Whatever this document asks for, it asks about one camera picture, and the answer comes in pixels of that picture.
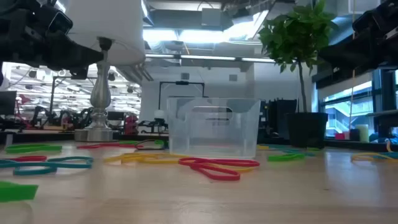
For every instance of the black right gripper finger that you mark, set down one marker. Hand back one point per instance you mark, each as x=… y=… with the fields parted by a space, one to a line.
x=351 y=57

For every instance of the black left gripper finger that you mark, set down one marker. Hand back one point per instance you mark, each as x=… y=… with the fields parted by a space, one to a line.
x=79 y=73
x=81 y=57

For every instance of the red rubber band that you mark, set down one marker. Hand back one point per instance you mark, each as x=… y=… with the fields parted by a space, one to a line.
x=28 y=158
x=93 y=146
x=242 y=162

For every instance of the teal rubber band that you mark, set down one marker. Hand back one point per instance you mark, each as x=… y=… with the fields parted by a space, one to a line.
x=295 y=151
x=6 y=163
x=74 y=166

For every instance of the yellow rubber band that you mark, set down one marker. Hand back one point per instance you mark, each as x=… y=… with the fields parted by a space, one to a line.
x=149 y=161
x=247 y=170
x=354 y=157
x=262 y=147

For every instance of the blue rubber band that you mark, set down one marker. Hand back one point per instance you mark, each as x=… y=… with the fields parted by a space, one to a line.
x=388 y=155

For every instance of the black background robot arm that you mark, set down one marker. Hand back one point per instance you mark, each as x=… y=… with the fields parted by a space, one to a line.
x=40 y=116
x=77 y=117

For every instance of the clear plastic bin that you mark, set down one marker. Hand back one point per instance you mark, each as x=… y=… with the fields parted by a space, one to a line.
x=214 y=137

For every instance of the white shade silver table lamp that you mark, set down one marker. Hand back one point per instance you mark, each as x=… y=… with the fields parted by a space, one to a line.
x=99 y=93

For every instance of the black monitor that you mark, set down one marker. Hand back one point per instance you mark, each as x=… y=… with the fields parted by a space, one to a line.
x=7 y=102

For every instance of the red equipment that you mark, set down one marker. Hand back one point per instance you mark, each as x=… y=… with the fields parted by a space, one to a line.
x=131 y=123

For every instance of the pale green cylinder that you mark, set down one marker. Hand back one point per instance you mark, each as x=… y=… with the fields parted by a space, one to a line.
x=362 y=133

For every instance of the dark cup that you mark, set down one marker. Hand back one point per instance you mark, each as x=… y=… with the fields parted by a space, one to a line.
x=354 y=135

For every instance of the small red box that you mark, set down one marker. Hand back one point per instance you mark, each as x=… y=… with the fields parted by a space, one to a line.
x=339 y=136

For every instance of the green plant in black pot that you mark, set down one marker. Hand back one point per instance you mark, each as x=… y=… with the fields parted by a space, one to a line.
x=306 y=130

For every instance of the white ball black stand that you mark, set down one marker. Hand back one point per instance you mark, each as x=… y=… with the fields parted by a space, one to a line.
x=159 y=114

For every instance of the black cabinet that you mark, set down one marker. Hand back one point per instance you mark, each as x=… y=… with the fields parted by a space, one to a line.
x=276 y=121

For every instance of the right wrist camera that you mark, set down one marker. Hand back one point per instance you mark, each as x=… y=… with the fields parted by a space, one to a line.
x=364 y=21

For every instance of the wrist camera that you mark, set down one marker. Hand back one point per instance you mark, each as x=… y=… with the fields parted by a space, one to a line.
x=364 y=21
x=60 y=22

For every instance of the black gantry frame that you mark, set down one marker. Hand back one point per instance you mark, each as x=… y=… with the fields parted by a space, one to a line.
x=182 y=82
x=52 y=93

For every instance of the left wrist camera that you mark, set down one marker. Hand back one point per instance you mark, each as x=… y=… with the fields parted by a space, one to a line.
x=60 y=22

